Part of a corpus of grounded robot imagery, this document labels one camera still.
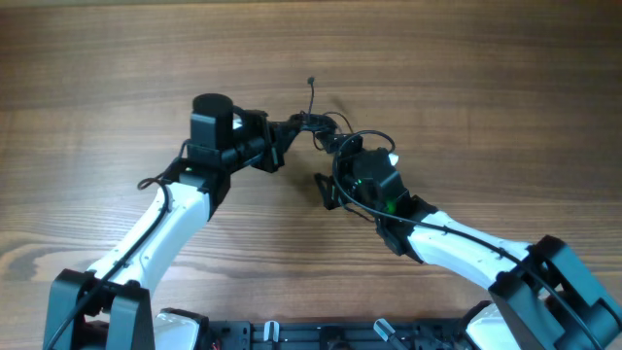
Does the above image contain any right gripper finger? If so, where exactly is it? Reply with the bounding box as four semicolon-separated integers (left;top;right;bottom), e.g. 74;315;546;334
315;132;340;155
314;173;340;210

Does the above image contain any black usb cable bundle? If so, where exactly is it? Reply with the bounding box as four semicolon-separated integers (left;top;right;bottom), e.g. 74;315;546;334
289;76;355;152

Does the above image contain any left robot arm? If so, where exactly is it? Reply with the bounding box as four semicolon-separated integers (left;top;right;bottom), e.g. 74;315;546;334
43;93;309;349

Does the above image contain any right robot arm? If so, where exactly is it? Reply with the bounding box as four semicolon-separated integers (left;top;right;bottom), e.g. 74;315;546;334
313;131;621;349

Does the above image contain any left camera black cable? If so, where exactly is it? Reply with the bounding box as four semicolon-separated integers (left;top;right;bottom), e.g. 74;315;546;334
43;138;195;350

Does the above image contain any camera black cable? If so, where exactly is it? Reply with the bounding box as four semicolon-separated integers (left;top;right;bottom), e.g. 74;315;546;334
331;129;606;350
43;138;195;350

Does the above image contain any right camera black cable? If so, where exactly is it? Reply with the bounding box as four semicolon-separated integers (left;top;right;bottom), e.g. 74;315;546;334
331;129;606;350

